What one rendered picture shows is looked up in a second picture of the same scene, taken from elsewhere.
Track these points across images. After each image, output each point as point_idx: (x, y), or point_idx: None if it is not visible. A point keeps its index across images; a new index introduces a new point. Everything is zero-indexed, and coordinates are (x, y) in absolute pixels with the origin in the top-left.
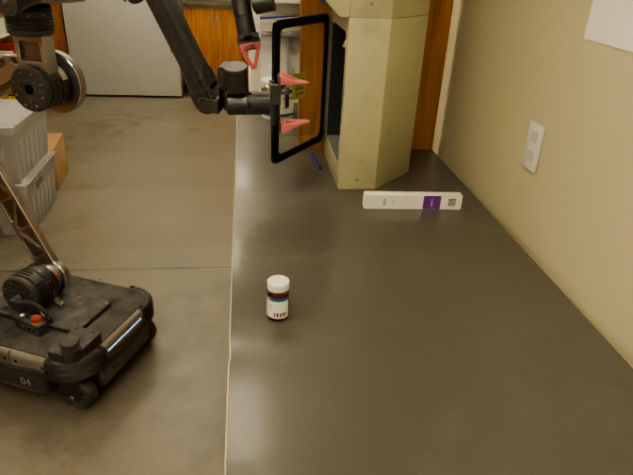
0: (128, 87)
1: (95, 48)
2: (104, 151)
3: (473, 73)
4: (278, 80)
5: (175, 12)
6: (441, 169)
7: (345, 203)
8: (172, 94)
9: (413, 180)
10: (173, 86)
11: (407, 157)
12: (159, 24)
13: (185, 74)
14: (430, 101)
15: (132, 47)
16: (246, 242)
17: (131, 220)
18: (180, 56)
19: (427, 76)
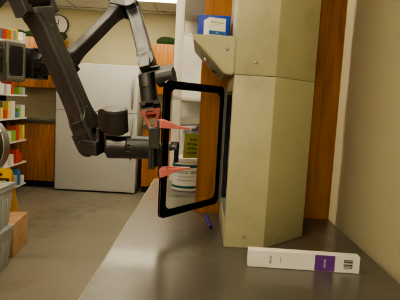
0: (94, 184)
1: (74, 155)
2: (61, 229)
3: (363, 140)
4: (157, 123)
5: (63, 59)
6: (337, 235)
7: (228, 259)
8: (127, 191)
9: (307, 243)
10: (128, 184)
11: (300, 220)
12: (49, 69)
13: (68, 117)
14: (323, 171)
15: (101, 155)
16: (99, 291)
17: (63, 286)
18: (65, 99)
19: (319, 148)
